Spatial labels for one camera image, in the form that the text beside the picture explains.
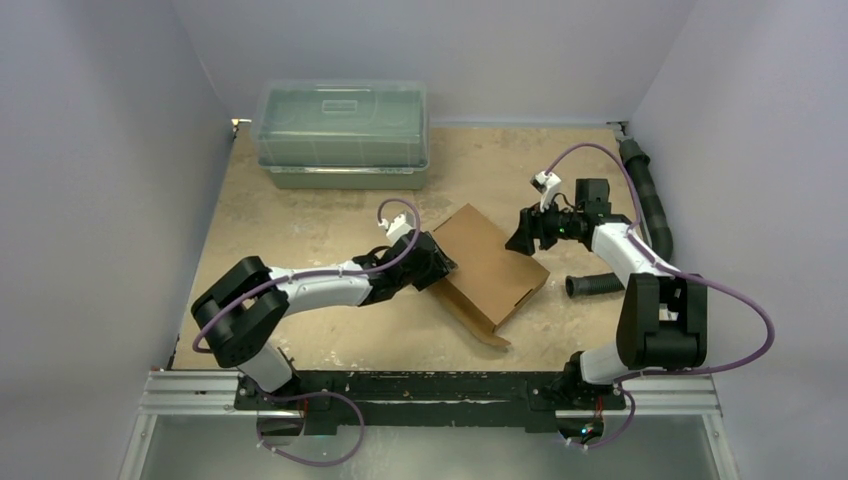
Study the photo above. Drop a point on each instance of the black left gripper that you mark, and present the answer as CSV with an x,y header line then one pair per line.
x,y
438,265

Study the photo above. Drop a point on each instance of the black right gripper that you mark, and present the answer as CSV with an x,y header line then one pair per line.
x,y
535,226

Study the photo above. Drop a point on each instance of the brown cardboard box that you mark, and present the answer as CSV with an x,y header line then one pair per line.
x,y
490,284

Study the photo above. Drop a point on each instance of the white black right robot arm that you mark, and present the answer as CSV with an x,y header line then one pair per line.
x,y
662,325

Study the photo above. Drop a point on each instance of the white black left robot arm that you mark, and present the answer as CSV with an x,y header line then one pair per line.
x,y
237,315

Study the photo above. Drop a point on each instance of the clear plastic storage bin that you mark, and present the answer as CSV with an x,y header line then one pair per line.
x,y
343,134

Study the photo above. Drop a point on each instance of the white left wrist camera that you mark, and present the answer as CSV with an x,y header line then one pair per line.
x,y
399,230

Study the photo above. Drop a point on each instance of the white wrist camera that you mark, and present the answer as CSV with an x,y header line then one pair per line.
x,y
548,184
399,230

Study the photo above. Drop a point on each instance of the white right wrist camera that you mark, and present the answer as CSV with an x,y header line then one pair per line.
x,y
548,184

